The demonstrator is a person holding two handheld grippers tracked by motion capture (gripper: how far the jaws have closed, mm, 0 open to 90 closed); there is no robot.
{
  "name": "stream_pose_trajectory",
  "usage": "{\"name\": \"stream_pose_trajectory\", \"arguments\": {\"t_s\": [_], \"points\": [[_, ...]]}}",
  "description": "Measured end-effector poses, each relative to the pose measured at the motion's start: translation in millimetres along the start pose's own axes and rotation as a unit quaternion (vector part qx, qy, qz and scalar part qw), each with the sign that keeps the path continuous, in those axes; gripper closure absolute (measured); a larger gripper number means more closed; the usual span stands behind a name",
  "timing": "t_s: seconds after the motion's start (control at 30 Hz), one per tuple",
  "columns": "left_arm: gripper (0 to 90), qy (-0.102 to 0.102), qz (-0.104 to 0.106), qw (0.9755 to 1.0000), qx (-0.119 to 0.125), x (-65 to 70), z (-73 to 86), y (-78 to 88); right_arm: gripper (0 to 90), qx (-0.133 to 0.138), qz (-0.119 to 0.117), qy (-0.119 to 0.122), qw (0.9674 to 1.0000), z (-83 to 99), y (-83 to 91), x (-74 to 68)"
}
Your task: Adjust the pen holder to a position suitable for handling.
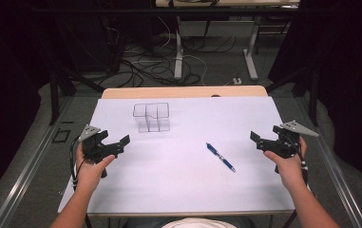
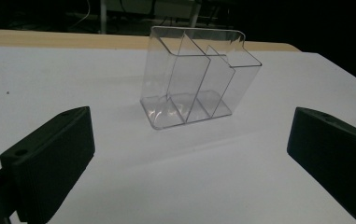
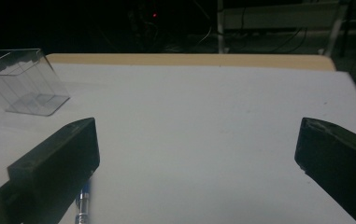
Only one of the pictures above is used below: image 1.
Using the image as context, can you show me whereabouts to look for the person's left hand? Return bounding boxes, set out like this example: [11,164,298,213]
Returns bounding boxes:
[75,142,117,195]

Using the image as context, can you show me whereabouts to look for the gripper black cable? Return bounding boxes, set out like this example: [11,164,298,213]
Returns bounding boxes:
[68,135,86,193]
[291,134,310,188]

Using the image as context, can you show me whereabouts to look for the metal floor rail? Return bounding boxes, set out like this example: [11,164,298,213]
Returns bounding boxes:
[296,94,362,228]
[0,96,75,228]

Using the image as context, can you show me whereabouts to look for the person's light shirt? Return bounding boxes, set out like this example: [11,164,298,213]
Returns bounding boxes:
[162,217,238,228]

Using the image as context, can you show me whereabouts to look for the black metal stand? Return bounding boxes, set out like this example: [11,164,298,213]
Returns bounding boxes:
[265,65,321,127]
[48,67,106,126]

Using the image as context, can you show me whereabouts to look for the white desk leg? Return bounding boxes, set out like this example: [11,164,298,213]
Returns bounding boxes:
[242,17,262,81]
[173,16,184,81]

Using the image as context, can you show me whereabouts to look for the tangle of floor cables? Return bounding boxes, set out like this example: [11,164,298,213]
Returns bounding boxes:
[97,17,238,88]

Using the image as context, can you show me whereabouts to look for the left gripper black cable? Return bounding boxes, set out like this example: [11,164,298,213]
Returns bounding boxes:
[68,135,86,193]

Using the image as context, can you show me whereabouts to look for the white table mat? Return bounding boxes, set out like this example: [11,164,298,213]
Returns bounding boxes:
[57,96,296,215]

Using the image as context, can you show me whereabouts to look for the wooden table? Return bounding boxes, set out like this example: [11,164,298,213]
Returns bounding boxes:
[101,85,269,100]

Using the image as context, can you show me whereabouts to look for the blue pen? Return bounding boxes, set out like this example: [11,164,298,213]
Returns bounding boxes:
[205,142,237,174]

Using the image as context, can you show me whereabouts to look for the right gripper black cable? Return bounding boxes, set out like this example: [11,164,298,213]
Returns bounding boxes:
[291,134,310,188]

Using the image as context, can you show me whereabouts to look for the person's right hand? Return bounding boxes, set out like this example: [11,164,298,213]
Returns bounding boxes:
[263,136,309,192]

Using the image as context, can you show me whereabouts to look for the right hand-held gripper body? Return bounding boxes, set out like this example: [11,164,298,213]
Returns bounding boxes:
[261,120,320,175]

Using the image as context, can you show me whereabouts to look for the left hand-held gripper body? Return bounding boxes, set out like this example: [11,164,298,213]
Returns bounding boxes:
[78,124,122,179]

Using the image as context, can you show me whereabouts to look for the clear acrylic organizer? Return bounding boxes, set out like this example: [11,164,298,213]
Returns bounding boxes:
[132,102,171,134]

